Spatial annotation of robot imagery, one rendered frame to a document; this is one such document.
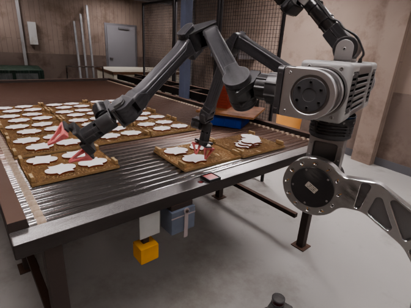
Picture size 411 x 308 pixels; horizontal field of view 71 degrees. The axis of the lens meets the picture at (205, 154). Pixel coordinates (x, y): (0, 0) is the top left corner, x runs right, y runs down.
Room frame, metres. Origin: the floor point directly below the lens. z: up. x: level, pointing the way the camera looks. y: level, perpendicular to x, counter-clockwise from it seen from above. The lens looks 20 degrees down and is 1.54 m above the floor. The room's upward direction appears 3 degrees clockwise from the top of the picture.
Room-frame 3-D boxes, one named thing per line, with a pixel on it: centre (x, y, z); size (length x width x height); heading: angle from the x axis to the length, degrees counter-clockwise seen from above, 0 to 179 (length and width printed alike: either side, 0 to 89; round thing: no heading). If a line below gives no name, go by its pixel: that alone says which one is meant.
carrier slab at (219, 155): (1.66, 0.05, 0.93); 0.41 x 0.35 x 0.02; 128
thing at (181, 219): (1.21, 0.11, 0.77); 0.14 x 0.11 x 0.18; 131
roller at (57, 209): (1.56, -0.08, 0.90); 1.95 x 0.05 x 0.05; 131
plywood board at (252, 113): (2.60, -0.22, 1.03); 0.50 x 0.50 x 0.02; 69
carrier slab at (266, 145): (1.92, -0.28, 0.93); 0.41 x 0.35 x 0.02; 129
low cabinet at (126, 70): (8.96, 2.11, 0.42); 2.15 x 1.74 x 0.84; 124
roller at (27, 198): (1.67, 0.02, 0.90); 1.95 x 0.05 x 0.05; 131
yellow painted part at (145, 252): (1.09, 0.25, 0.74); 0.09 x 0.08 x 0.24; 131
